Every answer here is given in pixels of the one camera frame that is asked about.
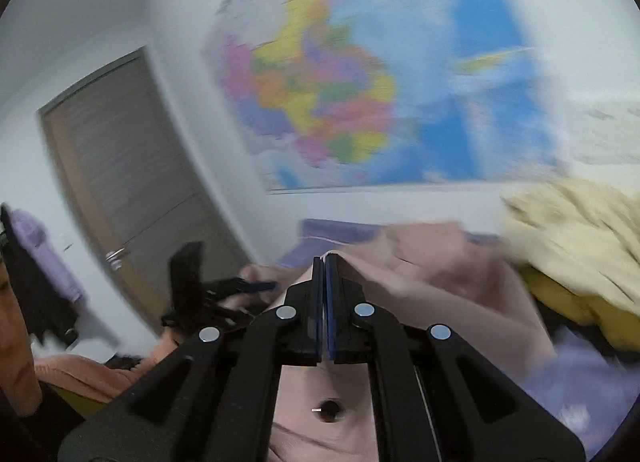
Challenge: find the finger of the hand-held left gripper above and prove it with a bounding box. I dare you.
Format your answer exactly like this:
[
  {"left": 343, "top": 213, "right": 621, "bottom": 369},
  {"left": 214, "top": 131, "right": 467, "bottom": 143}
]
[
  {"left": 202, "top": 278, "right": 279, "bottom": 295},
  {"left": 212, "top": 304, "right": 257, "bottom": 329}
]

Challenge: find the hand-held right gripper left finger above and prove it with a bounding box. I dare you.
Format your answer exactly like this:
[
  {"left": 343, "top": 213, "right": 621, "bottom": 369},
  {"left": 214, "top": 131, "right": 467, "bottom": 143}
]
[{"left": 59, "top": 256, "right": 324, "bottom": 462}]

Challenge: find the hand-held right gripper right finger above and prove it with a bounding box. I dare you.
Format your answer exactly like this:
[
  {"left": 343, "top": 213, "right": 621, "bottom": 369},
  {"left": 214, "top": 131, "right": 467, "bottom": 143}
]
[{"left": 325, "top": 254, "right": 587, "bottom": 462}]

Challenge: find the pink garment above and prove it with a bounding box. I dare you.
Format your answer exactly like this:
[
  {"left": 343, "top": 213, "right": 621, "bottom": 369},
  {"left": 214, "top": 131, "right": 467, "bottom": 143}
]
[{"left": 220, "top": 222, "right": 559, "bottom": 462}]

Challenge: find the person's left forearm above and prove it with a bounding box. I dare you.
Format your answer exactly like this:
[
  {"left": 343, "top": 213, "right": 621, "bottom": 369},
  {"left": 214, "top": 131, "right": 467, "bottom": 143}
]
[{"left": 33, "top": 331, "right": 173, "bottom": 405}]

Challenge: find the grey door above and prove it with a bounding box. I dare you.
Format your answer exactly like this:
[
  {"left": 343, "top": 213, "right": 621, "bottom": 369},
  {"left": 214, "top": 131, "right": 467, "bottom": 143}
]
[{"left": 37, "top": 46, "right": 253, "bottom": 339}]

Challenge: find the purple hanging garment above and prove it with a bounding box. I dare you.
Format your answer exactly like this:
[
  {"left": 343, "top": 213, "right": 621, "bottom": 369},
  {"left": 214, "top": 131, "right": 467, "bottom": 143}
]
[{"left": 10, "top": 209, "right": 84, "bottom": 303}]

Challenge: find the black hanging garment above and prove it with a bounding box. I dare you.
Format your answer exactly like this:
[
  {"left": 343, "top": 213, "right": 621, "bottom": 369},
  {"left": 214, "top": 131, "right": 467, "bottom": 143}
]
[{"left": 0, "top": 204, "right": 78, "bottom": 345}]

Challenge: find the yellow cloth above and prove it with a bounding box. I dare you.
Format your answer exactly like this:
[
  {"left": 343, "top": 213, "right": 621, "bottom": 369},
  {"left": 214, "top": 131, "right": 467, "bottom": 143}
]
[{"left": 52, "top": 386, "right": 108, "bottom": 420}]

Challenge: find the person's head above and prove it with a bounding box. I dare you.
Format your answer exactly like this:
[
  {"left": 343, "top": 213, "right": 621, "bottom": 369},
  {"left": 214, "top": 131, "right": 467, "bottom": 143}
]
[{"left": 0, "top": 262, "right": 44, "bottom": 419}]

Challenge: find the mustard yellow garment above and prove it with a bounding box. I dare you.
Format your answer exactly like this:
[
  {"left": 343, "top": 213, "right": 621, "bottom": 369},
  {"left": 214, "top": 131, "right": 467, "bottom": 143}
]
[{"left": 520, "top": 266, "right": 640, "bottom": 354}]

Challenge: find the cream fluffy garment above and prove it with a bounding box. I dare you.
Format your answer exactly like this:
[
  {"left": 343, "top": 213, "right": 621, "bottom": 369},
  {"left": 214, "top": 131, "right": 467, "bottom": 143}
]
[{"left": 500, "top": 177, "right": 640, "bottom": 319}]

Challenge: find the lavender blanket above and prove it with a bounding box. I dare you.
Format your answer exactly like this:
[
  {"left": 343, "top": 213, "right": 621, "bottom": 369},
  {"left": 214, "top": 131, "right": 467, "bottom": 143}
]
[{"left": 277, "top": 218, "right": 634, "bottom": 461}]

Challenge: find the white textured cloth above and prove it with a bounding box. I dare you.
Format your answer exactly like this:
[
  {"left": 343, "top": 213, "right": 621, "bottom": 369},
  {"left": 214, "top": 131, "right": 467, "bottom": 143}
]
[{"left": 564, "top": 96, "right": 640, "bottom": 165}]

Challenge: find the metal door handle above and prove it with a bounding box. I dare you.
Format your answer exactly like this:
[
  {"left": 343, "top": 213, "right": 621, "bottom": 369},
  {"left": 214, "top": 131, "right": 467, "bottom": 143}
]
[{"left": 105, "top": 248, "right": 132, "bottom": 271}]

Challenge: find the colourful wall map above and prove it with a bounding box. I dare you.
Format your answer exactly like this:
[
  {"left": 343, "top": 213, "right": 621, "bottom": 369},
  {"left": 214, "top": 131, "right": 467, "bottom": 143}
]
[{"left": 201, "top": 0, "right": 573, "bottom": 193}]

